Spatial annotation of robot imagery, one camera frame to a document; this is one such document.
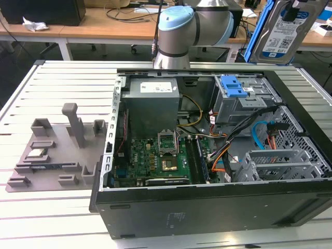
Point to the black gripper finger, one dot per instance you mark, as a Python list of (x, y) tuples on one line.
[(291, 10)]

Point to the hard disk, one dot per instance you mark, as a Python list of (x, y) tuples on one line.
[(280, 41)]

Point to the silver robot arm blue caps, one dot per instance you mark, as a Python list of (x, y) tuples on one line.
[(176, 36)]

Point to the grey disk bay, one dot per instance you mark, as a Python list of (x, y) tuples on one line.
[(275, 155)]

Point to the blue cardboard box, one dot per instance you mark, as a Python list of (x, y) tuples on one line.
[(326, 14)]

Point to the white box black insert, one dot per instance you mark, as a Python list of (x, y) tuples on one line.
[(323, 30)]

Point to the blue plastic latch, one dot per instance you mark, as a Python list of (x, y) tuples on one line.
[(232, 88)]

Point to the grey optical drive cage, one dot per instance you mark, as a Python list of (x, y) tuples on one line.
[(233, 109)]

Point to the grey power supply unit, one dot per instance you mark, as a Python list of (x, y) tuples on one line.
[(153, 109)]

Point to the black RAM slot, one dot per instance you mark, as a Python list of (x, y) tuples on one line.
[(190, 158), (195, 158)]

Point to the CPU socket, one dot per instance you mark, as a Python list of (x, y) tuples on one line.
[(169, 165)]

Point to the green motherboard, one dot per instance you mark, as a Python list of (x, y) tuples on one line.
[(140, 158)]

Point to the black graphics card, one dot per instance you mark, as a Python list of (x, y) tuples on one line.
[(166, 181)]

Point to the black open PC case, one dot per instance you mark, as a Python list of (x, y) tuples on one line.
[(207, 215)]

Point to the large black box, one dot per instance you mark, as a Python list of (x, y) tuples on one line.
[(52, 13)]

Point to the crumpled white paper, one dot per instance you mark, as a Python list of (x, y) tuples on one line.
[(33, 25)]

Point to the grey parts rack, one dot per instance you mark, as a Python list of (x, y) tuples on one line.
[(64, 166)]

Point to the silver CPU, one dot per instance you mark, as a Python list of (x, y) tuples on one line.
[(35, 153)]

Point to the loose RAM stick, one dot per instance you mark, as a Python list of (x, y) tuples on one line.
[(42, 167)]

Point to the wooden desk white frame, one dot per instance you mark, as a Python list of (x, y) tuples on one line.
[(85, 28), (15, 29)]

